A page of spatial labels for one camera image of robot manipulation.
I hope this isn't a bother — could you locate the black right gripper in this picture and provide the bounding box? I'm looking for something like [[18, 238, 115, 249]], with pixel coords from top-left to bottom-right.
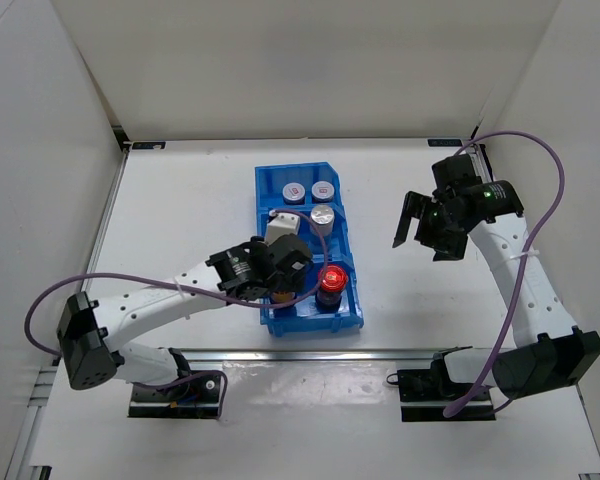
[[392, 192, 468, 262]]

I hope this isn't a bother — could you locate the red-lid sauce jar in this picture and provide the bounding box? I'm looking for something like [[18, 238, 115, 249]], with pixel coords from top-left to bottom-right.
[[270, 291, 296, 304], [315, 264, 348, 309]]

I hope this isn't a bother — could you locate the white-lid jar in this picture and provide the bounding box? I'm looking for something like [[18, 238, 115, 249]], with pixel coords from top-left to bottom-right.
[[282, 182, 306, 205], [311, 180, 335, 203]]

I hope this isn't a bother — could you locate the silver-lid pepper shaker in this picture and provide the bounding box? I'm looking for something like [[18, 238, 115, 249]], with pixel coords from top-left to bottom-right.
[[310, 203, 336, 237]]

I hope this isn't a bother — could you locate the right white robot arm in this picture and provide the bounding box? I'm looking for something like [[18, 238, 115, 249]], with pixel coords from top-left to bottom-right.
[[393, 154, 600, 400]]

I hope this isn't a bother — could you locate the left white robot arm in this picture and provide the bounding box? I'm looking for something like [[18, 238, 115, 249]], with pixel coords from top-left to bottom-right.
[[56, 234, 313, 400]]

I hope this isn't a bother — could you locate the blue three-compartment plastic bin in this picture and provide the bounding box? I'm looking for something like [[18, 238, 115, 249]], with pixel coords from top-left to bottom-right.
[[255, 162, 364, 337]]

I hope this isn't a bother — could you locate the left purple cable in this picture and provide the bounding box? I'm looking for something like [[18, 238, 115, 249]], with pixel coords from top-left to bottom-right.
[[23, 208, 334, 419]]

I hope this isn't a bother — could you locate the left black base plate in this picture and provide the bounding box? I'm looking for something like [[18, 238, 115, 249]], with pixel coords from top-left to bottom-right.
[[127, 370, 228, 420]]

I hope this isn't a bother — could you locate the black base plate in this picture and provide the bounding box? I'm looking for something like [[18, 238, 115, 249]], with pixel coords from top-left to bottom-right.
[[385, 369, 496, 423], [127, 370, 228, 420]]

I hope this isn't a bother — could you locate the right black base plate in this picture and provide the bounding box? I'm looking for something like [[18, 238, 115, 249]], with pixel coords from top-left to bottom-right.
[[385, 369, 496, 423]]

